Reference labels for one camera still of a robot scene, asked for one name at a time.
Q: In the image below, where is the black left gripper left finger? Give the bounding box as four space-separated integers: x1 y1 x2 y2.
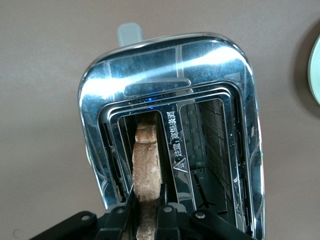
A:
29 184 138 240

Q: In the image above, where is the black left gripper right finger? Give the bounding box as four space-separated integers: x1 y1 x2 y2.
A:
156 184 253 240

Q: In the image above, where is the toasted bread slice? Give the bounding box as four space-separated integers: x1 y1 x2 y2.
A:
131 122 162 240

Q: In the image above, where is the pale green round plate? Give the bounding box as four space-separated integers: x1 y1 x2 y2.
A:
307 33 320 105

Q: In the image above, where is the beige and chrome toaster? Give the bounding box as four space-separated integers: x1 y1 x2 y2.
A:
77 22 266 240

